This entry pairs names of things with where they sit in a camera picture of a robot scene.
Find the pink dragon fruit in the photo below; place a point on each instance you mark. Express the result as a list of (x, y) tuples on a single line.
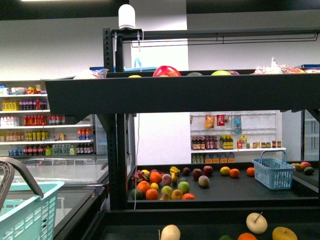
[(138, 176)]

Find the black metal shelf rack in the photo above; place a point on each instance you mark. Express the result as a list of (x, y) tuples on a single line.
[(117, 97)]

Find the white drinks shelf unit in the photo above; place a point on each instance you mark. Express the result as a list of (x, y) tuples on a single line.
[(28, 127)]

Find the large red apple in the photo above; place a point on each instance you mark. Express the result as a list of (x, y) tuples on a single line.
[(166, 70)]

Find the large orange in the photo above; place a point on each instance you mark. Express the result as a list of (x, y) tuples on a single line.
[(246, 236)]

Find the small blue basket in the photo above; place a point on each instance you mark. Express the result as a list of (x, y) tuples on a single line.
[(273, 173)]

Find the green apple top shelf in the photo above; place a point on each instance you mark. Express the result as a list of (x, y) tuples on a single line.
[(221, 73)]

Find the yellow apple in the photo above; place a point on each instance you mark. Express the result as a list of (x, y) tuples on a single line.
[(283, 233)]

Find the white sauce shelf unit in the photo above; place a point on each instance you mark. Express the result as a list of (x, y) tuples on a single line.
[(235, 136)]

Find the light teal shopping basket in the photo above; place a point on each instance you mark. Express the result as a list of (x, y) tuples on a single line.
[(32, 218)]

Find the white pear with stem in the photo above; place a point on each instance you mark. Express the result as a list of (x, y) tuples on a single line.
[(256, 223)]

